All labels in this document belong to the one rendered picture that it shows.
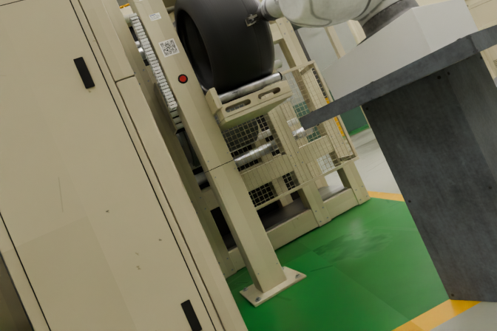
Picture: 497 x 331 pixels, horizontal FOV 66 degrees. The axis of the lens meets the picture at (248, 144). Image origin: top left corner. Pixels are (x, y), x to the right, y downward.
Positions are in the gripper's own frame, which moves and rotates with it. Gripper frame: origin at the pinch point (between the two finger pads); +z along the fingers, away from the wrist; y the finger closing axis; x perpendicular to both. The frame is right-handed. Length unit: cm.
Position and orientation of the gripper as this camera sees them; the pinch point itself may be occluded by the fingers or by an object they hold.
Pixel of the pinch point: (250, 21)
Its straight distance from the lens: 173.0
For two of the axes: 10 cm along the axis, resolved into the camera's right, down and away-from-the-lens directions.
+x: 3.3, 9.2, 2.1
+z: -3.7, -0.8, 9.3
